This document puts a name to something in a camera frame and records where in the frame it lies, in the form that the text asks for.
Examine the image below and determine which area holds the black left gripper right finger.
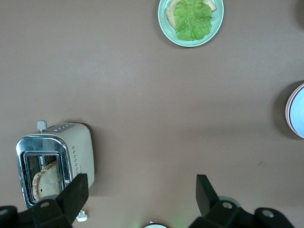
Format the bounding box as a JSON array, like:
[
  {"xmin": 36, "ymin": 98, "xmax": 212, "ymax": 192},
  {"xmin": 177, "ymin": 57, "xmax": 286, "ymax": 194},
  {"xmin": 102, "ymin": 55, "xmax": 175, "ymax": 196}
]
[{"xmin": 189, "ymin": 174, "xmax": 295, "ymax": 228}]

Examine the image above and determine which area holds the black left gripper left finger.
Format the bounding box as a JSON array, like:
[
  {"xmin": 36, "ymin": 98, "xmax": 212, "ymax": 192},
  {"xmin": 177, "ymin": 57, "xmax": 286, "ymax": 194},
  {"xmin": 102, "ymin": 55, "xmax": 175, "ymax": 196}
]
[{"xmin": 0, "ymin": 173, "xmax": 89, "ymax": 228}]

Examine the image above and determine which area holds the white plate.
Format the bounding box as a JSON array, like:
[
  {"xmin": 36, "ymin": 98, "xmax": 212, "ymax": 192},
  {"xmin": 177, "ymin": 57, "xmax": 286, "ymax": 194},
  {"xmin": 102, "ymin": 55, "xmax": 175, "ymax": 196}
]
[
  {"xmin": 285, "ymin": 83, "xmax": 304, "ymax": 139},
  {"xmin": 289, "ymin": 85, "xmax": 304, "ymax": 139}
]

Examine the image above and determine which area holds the white power plug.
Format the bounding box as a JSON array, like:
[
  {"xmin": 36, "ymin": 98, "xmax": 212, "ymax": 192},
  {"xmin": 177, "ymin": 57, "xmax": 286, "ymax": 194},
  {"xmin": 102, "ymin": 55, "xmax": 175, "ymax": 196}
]
[{"xmin": 76, "ymin": 209, "xmax": 89, "ymax": 223}]

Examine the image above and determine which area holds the bread slice in toaster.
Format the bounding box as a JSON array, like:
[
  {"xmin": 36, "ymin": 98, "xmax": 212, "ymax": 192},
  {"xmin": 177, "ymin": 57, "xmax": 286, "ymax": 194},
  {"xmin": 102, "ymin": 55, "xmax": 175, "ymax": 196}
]
[{"xmin": 32, "ymin": 160, "xmax": 61, "ymax": 202}]

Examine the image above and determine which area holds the beige and chrome toaster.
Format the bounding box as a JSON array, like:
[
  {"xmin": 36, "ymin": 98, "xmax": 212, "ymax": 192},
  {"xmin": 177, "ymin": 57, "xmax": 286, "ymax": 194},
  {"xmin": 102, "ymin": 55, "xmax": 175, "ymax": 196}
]
[{"xmin": 16, "ymin": 120, "xmax": 95, "ymax": 209}]

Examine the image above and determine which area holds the green lettuce leaf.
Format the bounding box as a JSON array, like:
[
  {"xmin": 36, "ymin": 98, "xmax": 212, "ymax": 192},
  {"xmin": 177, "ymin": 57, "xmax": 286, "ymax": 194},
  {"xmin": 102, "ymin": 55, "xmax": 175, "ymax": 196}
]
[{"xmin": 173, "ymin": 0, "xmax": 213, "ymax": 42}]

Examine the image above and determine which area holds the green plate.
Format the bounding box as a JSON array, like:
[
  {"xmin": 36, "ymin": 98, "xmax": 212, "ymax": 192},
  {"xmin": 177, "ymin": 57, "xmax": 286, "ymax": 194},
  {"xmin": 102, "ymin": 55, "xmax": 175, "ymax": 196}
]
[{"xmin": 158, "ymin": 0, "xmax": 225, "ymax": 48}]

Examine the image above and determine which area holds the toasted bread slice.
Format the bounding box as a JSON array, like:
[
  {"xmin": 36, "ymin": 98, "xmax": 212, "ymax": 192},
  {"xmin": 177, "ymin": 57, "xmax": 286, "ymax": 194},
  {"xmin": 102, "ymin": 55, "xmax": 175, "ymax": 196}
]
[{"xmin": 165, "ymin": 0, "xmax": 217, "ymax": 28}]

